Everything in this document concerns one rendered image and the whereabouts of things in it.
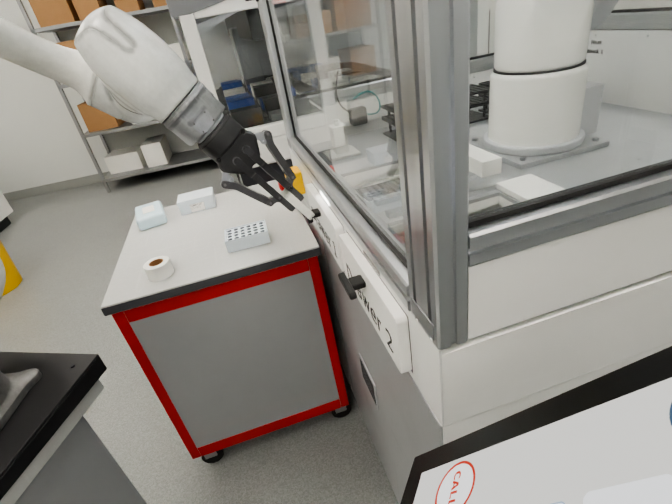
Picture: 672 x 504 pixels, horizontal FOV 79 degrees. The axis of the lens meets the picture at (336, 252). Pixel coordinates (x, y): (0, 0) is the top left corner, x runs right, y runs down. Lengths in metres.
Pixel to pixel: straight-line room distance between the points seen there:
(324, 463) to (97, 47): 1.33
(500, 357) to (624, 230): 0.21
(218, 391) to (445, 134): 1.16
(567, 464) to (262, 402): 1.26
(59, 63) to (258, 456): 1.31
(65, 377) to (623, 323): 0.94
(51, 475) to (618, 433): 0.93
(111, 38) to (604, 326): 0.77
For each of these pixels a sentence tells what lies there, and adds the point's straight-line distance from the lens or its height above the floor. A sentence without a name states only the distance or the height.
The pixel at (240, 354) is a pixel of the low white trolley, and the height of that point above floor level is 0.47.
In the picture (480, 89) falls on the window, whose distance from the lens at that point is 0.42.
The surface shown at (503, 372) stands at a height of 0.87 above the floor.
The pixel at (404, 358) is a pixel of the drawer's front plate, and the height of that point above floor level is 0.85.
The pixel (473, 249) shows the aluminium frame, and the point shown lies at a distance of 0.46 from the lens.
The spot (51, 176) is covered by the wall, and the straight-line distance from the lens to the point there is 5.77.
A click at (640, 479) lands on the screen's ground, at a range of 0.24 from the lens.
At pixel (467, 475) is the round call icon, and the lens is 0.33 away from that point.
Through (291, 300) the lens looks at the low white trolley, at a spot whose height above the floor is 0.60.
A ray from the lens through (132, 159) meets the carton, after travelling 5.01.
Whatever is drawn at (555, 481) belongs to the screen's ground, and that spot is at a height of 1.08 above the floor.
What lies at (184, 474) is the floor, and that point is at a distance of 1.73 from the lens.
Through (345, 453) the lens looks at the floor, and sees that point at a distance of 1.58.
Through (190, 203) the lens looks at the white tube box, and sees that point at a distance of 1.56.
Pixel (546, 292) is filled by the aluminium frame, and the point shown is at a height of 0.98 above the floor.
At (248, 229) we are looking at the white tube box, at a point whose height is 0.79.
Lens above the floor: 1.31
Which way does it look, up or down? 30 degrees down
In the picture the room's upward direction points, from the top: 10 degrees counter-clockwise
